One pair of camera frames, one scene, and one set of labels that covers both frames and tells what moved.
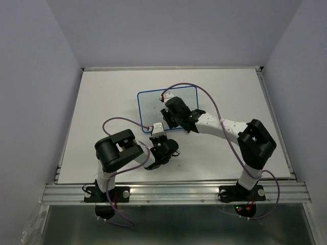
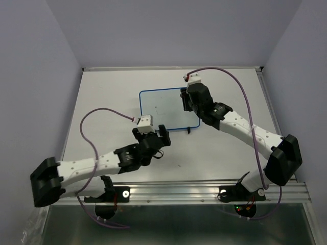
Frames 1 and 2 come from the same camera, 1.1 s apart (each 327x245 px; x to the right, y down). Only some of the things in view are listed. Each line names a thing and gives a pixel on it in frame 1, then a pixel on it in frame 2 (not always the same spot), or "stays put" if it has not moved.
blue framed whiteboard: x=150 y=104 stays put
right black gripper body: x=172 y=121 to x=187 y=104
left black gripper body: x=157 y=141 to x=139 y=137
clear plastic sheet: x=32 y=234 stays put
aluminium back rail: x=171 y=68 stays put
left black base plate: x=119 y=194 stays put
